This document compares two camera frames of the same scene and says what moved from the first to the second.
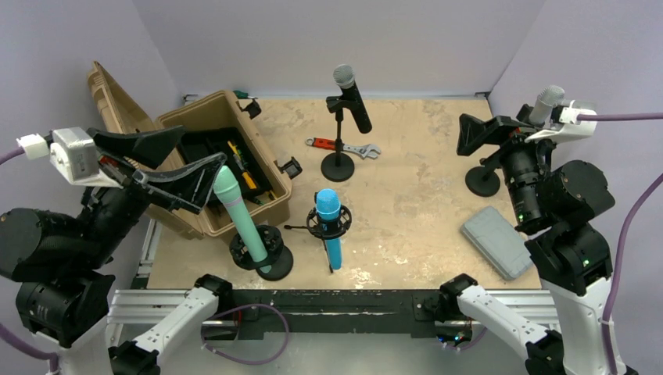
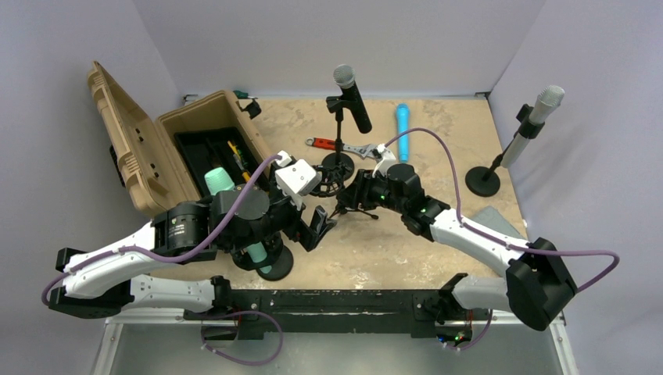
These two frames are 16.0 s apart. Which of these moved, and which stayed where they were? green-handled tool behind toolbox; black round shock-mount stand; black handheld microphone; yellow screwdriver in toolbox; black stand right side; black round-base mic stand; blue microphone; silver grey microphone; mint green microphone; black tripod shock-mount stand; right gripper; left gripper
Moved: blue microphone; left gripper; right gripper; black tripod shock-mount stand
Stayed: mint green microphone; black round shock-mount stand; yellow screwdriver in toolbox; black round-base mic stand; black stand right side; green-handled tool behind toolbox; black handheld microphone; silver grey microphone
